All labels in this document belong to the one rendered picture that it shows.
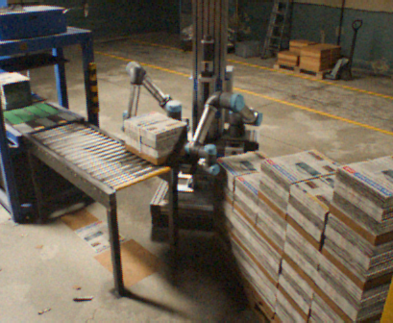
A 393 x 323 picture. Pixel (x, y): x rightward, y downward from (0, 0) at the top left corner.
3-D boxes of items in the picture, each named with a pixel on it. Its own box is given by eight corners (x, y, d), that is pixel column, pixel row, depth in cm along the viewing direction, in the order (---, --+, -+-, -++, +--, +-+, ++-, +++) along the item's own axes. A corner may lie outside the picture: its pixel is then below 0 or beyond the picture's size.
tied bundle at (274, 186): (309, 184, 261) (313, 150, 251) (341, 207, 236) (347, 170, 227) (257, 196, 248) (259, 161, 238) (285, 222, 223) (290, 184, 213)
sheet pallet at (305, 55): (342, 73, 877) (345, 46, 853) (321, 80, 826) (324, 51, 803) (295, 63, 958) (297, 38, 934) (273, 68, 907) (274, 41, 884)
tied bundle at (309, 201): (341, 207, 236) (348, 170, 227) (379, 235, 211) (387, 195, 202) (284, 221, 224) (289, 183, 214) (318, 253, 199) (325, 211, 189)
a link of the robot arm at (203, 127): (208, 86, 295) (181, 150, 285) (221, 87, 289) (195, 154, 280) (213, 93, 305) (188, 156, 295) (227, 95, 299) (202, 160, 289)
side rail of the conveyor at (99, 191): (117, 209, 264) (115, 191, 259) (110, 211, 261) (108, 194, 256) (30, 145, 354) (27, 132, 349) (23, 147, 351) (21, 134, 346)
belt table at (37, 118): (85, 127, 387) (85, 116, 383) (17, 146, 348) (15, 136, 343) (52, 110, 434) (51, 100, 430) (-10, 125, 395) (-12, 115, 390)
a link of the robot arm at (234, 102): (248, 111, 335) (220, 88, 288) (266, 114, 328) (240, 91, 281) (244, 125, 335) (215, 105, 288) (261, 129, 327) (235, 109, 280)
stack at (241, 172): (254, 244, 344) (261, 149, 309) (351, 349, 246) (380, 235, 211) (210, 256, 330) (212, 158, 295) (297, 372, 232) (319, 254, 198)
